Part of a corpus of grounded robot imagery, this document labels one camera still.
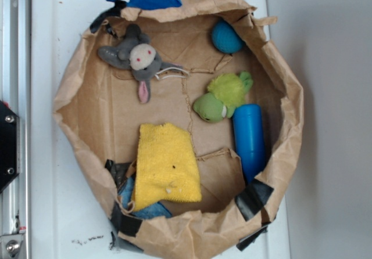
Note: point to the blue textured ball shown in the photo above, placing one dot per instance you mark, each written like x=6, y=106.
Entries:
x=225, y=39

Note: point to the brown paper bag bin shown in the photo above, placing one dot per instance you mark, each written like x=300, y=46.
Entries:
x=97, y=107

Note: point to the green plush turtle toy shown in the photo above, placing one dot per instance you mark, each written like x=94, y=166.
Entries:
x=225, y=94

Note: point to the yellow terry cloth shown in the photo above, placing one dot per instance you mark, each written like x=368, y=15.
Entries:
x=166, y=167

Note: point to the blue plastic cylinder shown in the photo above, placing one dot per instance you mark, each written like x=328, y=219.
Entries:
x=249, y=140

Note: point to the grey plush donkey toy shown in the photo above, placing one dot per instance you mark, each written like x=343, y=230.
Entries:
x=136, y=54

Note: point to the blue cloth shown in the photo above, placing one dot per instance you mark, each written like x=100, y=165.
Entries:
x=152, y=211

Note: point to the black tape piece right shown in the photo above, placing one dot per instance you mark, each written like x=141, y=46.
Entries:
x=253, y=198

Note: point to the black tape piece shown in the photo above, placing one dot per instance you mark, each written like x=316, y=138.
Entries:
x=253, y=198
x=125, y=224

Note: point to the black tape piece bottom left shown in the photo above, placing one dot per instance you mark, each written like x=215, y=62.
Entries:
x=125, y=224

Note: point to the blue tape strip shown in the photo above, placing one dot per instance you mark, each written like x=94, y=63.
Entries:
x=148, y=4

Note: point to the white plastic tray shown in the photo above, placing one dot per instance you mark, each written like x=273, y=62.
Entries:
x=66, y=221

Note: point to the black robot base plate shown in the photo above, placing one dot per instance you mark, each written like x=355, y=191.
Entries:
x=9, y=146

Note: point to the aluminium frame rail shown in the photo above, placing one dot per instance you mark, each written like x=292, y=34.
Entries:
x=15, y=91

